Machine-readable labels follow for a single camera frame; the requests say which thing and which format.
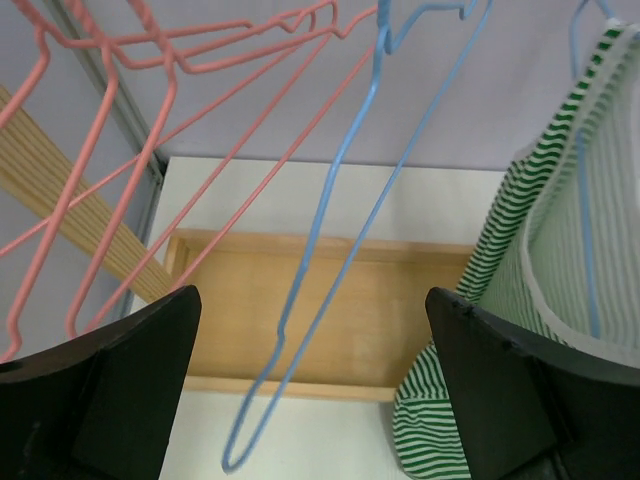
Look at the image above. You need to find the green white striped tank top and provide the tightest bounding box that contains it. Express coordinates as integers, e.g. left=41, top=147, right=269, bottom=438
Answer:
left=392, top=19, right=640, bottom=480

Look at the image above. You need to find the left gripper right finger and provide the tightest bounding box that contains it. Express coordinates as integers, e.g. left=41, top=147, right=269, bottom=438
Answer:
left=425, top=288, right=639, bottom=479

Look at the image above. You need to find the wooden clothes rack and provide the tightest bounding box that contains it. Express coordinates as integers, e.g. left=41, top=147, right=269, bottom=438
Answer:
left=0, top=84, right=481, bottom=404

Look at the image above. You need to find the blue hanger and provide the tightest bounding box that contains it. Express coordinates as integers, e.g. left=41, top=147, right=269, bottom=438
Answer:
left=221, top=1, right=494, bottom=475
left=559, top=1, right=639, bottom=349

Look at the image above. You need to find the pink hanger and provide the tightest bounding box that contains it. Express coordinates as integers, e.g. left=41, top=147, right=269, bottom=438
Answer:
left=0, top=0, right=384, bottom=331
left=1, top=1, right=126, bottom=362
left=65, top=1, right=338, bottom=338

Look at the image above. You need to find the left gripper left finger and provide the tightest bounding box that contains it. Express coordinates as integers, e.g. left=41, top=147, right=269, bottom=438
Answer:
left=1, top=285, right=202, bottom=479

